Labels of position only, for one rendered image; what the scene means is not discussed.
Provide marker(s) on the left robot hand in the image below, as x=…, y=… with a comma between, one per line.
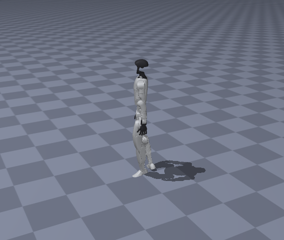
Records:
x=143, y=128

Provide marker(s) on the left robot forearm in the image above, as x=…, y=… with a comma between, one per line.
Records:
x=143, y=112

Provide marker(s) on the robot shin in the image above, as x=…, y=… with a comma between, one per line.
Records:
x=148, y=151
x=141, y=157

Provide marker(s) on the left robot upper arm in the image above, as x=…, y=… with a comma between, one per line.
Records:
x=141, y=92

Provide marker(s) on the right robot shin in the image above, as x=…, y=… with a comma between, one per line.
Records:
x=148, y=151

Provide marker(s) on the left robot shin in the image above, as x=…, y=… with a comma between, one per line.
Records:
x=141, y=157

